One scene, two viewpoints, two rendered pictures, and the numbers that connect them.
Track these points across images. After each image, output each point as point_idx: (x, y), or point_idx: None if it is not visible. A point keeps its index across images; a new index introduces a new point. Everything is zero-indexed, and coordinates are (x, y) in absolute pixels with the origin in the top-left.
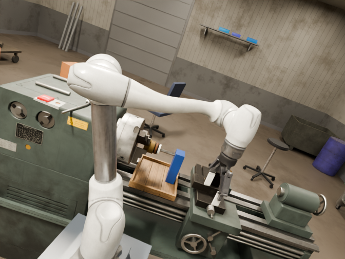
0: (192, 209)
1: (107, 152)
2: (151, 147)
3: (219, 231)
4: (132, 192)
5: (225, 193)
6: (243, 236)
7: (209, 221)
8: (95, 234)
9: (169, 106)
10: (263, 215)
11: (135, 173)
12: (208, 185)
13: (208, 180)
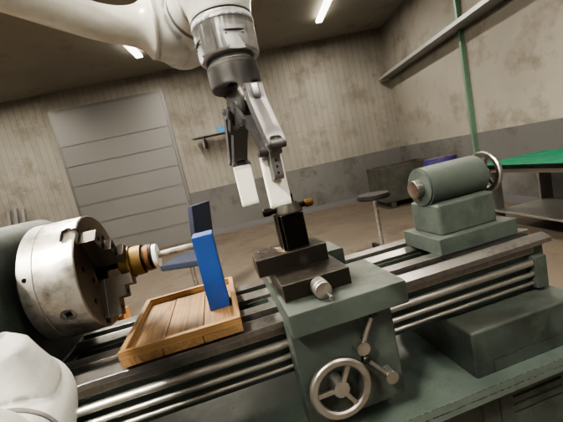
0: (285, 311)
1: None
2: (134, 258)
3: (369, 319)
4: (148, 379)
5: (276, 138)
6: (420, 306)
7: (333, 311)
8: None
9: None
10: (421, 254)
11: (137, 335)
12: (255, 203)
13: (245, 187)
